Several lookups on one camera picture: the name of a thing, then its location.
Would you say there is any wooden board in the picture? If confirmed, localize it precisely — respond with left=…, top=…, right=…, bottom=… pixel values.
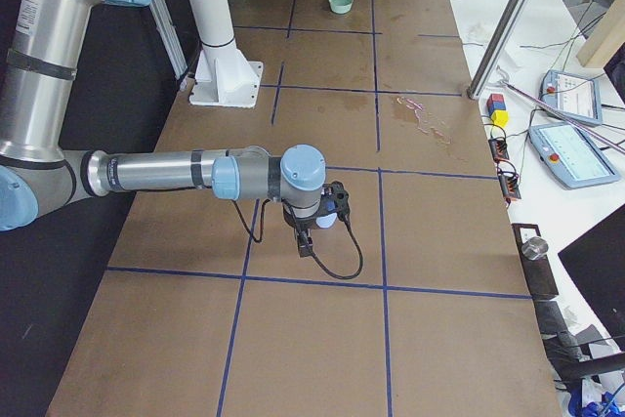
left=577, top=0, right=625, bottom=68

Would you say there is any black computer monitor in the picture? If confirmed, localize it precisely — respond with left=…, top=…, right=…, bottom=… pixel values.
left=559, top=207, right=624, bottom=349

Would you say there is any teach pendant tablet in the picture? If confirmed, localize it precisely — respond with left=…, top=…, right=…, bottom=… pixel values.
left=539, top=69, right=604, bottom=126
left=528, top=123, right=621, bottom=189

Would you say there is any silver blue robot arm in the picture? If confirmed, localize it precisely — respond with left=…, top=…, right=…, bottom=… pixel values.
left=1, top=0, right=350, bottom=257

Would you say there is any red blue yellow cube block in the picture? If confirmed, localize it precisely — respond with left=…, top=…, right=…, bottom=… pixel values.
left=486, top=93, right=509, bottom=128

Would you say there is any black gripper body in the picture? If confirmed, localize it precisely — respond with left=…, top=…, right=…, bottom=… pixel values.
left=283, top=181, right=351, bottom=229

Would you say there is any steel cylinder weight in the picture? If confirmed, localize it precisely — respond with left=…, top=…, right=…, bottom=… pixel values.
left=521, top=236, right=549, bottom=261

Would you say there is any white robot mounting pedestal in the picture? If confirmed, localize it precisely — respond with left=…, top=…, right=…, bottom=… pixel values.
left=189, top=0, right=264, bottom=108

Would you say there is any light blue plastic cup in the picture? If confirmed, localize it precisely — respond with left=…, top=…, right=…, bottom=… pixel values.
left=315, top=213, right=337, bottom=229

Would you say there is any black orange connector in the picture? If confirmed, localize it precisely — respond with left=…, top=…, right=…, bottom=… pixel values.
left=488, top=138, right=509, bottom=162
left=497, top=170, right=521, bottom=202

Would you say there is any black orange connector upper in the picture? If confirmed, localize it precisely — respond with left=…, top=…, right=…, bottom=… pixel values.
left=488, top=138, right=509, bottom=162

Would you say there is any near teach pendant tablet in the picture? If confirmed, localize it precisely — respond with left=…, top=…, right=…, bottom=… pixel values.
left=528, top=123, right=621, bottom=189

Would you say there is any long metal reacher grabber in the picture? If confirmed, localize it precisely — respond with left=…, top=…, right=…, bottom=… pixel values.
left=496, top=66, right=604, bottom=129

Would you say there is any black table clamp plate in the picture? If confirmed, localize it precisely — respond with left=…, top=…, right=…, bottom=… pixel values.
left=512, top=223, right=559, bottom=301

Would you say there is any black orange connector lower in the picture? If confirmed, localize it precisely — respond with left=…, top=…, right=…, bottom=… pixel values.
left=497, top=170, right=521, bottom=202

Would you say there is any aluminium frame post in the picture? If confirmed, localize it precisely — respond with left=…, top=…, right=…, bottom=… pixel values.
left=467, top=0, right=529, bottom=100

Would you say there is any far teach pendant tablet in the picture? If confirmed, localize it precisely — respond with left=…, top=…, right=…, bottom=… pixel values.
left=539, top=69, right=604, bottom=126

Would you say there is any mint green bowl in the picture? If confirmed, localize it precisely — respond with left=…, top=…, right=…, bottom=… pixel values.
left=328, top=0, right=354, bottom=15

